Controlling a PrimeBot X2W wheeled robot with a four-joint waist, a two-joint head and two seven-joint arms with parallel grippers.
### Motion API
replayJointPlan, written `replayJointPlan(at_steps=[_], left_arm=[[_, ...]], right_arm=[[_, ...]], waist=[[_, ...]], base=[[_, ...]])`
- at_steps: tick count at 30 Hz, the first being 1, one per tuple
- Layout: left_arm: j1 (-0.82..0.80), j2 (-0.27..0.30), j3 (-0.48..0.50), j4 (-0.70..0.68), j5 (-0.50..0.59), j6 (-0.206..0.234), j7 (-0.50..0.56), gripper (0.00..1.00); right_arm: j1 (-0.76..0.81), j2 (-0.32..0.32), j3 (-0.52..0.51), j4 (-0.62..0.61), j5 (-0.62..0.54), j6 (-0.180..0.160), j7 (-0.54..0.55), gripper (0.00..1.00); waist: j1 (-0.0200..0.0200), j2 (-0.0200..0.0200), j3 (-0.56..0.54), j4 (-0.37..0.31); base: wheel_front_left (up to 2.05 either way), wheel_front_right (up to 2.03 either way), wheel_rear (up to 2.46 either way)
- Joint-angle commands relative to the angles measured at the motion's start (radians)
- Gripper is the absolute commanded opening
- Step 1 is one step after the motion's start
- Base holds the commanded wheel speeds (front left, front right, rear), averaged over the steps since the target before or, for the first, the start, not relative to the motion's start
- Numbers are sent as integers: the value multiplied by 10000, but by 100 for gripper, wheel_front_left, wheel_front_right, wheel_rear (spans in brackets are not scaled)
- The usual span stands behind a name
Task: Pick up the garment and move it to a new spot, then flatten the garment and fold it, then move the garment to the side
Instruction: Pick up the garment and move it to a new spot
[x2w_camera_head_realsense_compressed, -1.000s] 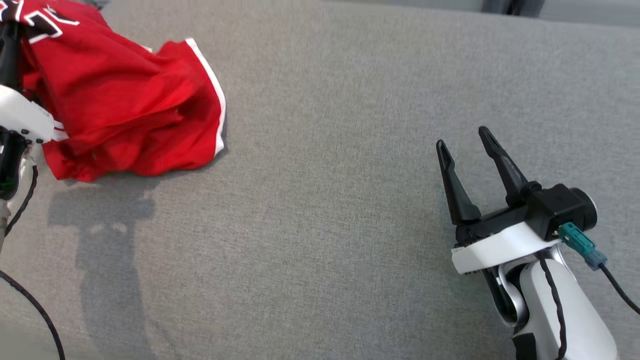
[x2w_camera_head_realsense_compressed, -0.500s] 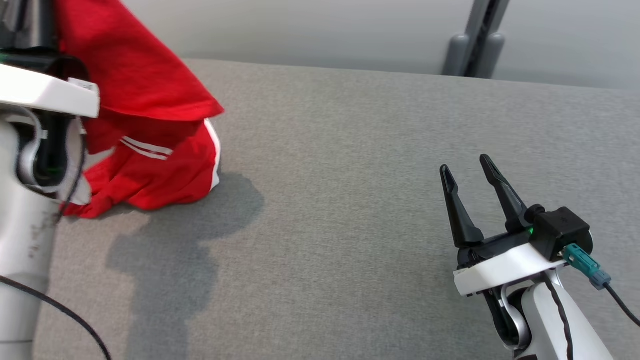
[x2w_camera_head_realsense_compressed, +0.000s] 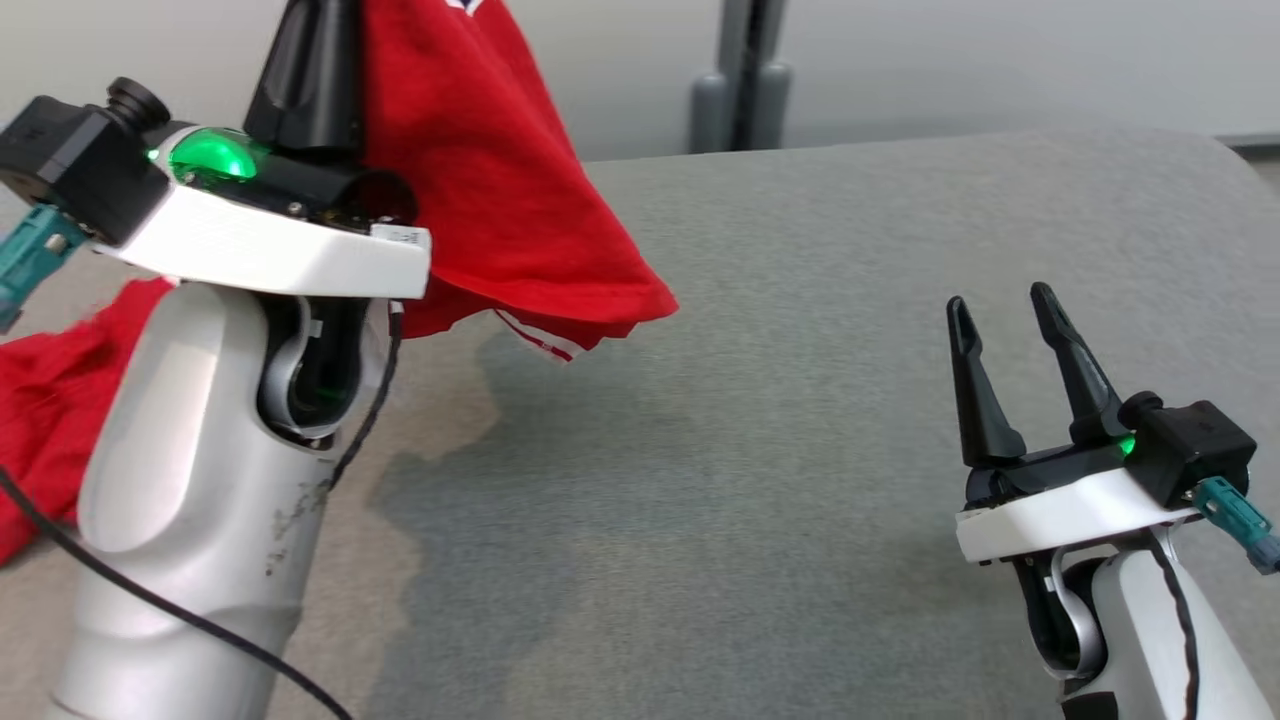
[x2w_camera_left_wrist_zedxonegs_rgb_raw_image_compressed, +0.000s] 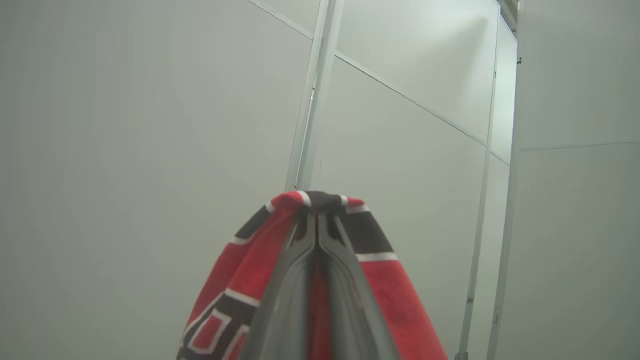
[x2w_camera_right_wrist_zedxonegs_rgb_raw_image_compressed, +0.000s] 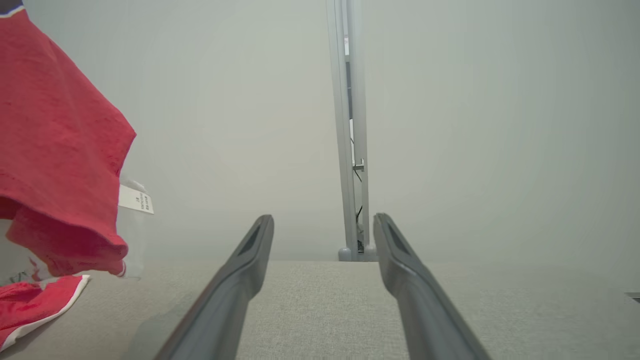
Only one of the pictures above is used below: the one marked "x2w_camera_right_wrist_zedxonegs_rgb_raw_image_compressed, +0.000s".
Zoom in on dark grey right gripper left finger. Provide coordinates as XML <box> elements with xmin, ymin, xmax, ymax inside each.
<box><xmin>154</xmin><ymin>214</ymin><xmax>275</xmax><ymax>360</ymax></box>

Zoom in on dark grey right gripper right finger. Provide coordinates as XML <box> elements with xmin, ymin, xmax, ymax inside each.
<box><xmin>372</xmin><ymin>213</ymin><xmax>493</xmax><ymax>360</ymax></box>

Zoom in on red shorts with white stripe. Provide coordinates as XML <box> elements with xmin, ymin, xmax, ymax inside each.
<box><xmin>0</xmin><ymin>275</ymin><xmax>92</xmax><ymax>352</ymax></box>

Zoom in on red jersey with white sleeves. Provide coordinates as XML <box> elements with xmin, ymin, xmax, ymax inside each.
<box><xmin>0</xmin><ymin>0</ymin><xmax>155</xmax><ymax>287</ymax></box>

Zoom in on grey partition post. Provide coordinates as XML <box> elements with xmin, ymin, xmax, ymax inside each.
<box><xmin>325</xmin><ymin>0</ymin><xmax>379</xmax><ymax>263</ymax></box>

